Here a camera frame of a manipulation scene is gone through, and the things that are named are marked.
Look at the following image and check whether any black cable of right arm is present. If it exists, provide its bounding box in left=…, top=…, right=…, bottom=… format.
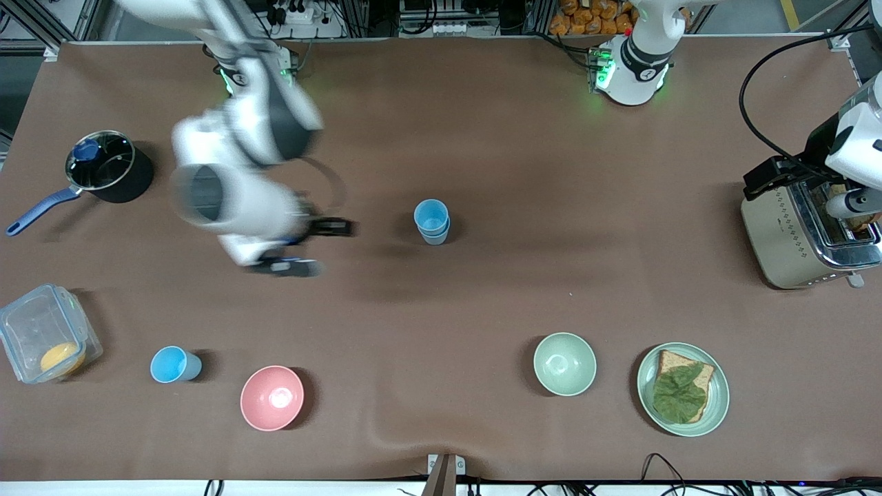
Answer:
left=296, top=156, right=349, bottom=216

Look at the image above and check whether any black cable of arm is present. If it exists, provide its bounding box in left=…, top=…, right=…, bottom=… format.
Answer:
left=296, top=156, right=349, bottom=216
left=739, top=24, right=882, bottom=173

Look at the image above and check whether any brown bread slice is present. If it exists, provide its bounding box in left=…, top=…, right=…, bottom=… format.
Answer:
left=655, top=349, right=716, bottom=424

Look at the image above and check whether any white power strip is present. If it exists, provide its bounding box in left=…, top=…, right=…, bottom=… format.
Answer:
left=274, top=2, right=316, bottom=26

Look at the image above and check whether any bag of orange snacks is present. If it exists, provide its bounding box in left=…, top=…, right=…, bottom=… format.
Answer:
left=548, top=0, right=636, bottom=37

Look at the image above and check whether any metal table edge bracket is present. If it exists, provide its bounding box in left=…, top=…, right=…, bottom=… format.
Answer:
left=422, top=453, right=466, bottom=496

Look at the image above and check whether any clear plastic food container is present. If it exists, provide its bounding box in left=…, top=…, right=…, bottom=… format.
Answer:
left=0, top=283, right=104, bottom=385

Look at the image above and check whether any beige and chrome toaster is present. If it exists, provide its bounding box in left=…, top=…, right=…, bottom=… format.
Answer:
left=741, top=176, right=882, bottom=291

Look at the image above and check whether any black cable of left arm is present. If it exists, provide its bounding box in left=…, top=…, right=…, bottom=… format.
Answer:
left=739, top=24, right=882, bottom=173

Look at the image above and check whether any blue plastic cup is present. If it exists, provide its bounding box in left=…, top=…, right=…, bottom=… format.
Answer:
left=413, top=199, right=451, bottom=236
left=150, top=346, right=203, bottom=384

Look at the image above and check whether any glass lid with blue knob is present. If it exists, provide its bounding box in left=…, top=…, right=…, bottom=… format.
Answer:
left=66, top=132, right=134, bottom=192

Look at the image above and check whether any pale green plate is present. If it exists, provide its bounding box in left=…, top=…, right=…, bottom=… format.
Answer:
left=636, top=342, right=730, bottom=438

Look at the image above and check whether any black pot with blue handle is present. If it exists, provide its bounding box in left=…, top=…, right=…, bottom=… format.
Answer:
left=6, top=130, right=155, bottom=238

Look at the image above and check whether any toast slice in toaster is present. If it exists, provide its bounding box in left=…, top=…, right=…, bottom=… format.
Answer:
left=830, top=183, right=882, bottom=232

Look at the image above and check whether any pink bowl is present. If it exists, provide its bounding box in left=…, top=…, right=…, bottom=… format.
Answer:
left=240, top=365, right=305, bottom=433

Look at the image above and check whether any orange round food piece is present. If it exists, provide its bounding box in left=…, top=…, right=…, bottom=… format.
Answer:
left=40, top=342, right=88, bottom=377

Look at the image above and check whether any thin black looped cable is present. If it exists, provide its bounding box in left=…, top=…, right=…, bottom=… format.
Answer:
left=641, top=452, right=687, bottom=487

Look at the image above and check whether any green lettuce leaf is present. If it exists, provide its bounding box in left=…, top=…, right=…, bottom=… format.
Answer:
left=652, top=364, right=710, bottom=422

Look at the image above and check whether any pale green bowl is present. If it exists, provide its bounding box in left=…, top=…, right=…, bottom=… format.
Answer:
left=533, top=332, right=598, bottom=397

